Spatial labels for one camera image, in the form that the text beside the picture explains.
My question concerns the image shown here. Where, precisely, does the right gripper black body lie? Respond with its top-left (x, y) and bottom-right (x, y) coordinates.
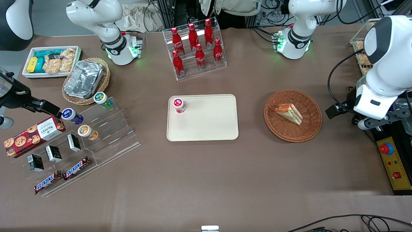
top-left (0, 74), bottom-right (32, 109)

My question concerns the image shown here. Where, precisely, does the triangular sandwich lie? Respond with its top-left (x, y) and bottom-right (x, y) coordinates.
top-left (274, 103), bottom-right (303, 125)

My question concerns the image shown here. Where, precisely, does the white arm base connector box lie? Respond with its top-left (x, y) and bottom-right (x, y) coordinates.
top-left (128, 32), bottom-right (146, 59)

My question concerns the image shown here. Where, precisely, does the round brown wicker basket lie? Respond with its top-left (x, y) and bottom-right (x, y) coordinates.
top-left (264, 89), bottom-right (323, 143)

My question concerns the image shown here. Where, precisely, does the oval light wicker basket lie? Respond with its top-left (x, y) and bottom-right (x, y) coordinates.
top-left (62, 57), bottom-right (111, 106)

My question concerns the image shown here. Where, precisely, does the beige plastic tray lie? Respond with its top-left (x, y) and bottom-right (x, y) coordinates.
top-left (166, 94), bottom-right (239, 142)

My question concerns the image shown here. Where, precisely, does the small purple-lid bottle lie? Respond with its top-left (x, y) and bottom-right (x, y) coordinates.
top-left (61, 108), bottom-right (84, 125)

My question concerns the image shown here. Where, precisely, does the white plastic bin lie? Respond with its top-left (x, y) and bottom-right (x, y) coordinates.
top-left (22, 46), bottom-right (82, 79)

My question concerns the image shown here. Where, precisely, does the red Walkers shortbread box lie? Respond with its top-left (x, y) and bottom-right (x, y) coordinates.
top-left (4, 116), bottom-right (66, 158)

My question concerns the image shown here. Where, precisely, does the yellow snack packet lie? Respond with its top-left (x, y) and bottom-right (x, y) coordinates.
top-left (26, 57), bottom-right (38, 73)

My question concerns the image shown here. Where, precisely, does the small black carton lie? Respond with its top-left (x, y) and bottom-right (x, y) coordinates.
top-left (27, 154), bottom-right (44, 171)
top-left (67, 134), bottom-right (81, 152)
top-left (45, 145), bottom-right (62, 163)

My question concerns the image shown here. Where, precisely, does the small orange-lid bottle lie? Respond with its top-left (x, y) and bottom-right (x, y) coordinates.
top-left (78, 125), bottom-right (98, 141)

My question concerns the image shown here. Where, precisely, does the long teal box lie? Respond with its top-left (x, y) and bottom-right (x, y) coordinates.
top-left (35, 49), bottom-right (63, 59)

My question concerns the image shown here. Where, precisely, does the small green-lid bottle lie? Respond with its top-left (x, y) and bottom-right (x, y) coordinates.
top-left (93, 92), bottom-right (114, 109)

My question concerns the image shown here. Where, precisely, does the clear acrylic snack rack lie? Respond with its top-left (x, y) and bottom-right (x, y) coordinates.
top-left (350, 19), bottom-right (379, 76)

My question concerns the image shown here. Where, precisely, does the Snickers bar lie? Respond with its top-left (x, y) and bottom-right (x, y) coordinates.
top-left (63, 156), bottom-right (90, 181)
top-left (34, 170), bottom-right (62, 195)

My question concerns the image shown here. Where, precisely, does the clear acrylic step shelf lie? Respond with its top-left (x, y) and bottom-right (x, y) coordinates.
top-left (27, 97), bottom-right (141, 197)

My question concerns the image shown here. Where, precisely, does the yellow emergency stop control box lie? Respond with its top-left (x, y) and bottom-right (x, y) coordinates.
top-left (376, 137), bottom-right (412, 196)

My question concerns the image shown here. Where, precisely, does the crumpled beige cloth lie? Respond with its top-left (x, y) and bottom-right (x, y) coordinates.
top-left (122, 3), bottom-right (165, 33)

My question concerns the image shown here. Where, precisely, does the small red-lid bottle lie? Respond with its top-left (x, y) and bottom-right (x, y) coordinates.
top-left (173, 97), bottom-right (186, 114)

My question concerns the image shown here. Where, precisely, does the red cola bottle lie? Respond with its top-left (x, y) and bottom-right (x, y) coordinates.
top-left (213, 39), bottom-right (224, 66)
top-left (171, 27), bottom-right (184, 56)
top-left (188, 23), bottom-right (199, 52)
top-left (195, 44), bottom-right (206, 70)
top-left (172, 51), bottom-right (185, 76)
top-left (204, 18), bottom-right (215, 49)

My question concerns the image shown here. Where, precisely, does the clear acrylic bottle rack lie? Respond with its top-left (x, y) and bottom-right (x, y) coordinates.
top-left (163, 17), bottom-right (227, 81)

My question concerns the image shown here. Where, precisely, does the brown tablecloth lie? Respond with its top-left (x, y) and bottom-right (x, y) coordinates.
top-left (0, 24), bottom-right (412, 232)

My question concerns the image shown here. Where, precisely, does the beige jacket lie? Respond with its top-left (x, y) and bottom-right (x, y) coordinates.
top-left (199, 0), bottom-right (262, 16)

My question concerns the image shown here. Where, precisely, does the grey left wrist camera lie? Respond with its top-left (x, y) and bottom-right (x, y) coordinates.
top-left (357, 118), bottom-right (382, 130)

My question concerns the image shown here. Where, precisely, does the dark metal camera mount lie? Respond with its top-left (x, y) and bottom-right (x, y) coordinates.
top-left (375, 105), bottom-right (407, 130)

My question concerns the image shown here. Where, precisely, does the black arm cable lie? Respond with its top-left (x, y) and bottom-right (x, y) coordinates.
top-left (327, 48), bottom-right (366, 110)

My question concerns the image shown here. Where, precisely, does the black floor cable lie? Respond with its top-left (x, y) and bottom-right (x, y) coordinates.
top-left (286, 214), bottom-right (412, 232)

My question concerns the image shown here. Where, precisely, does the black cable bundle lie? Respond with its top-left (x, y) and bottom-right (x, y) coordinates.
top-left (254, 0), bottom-right (292, 27)

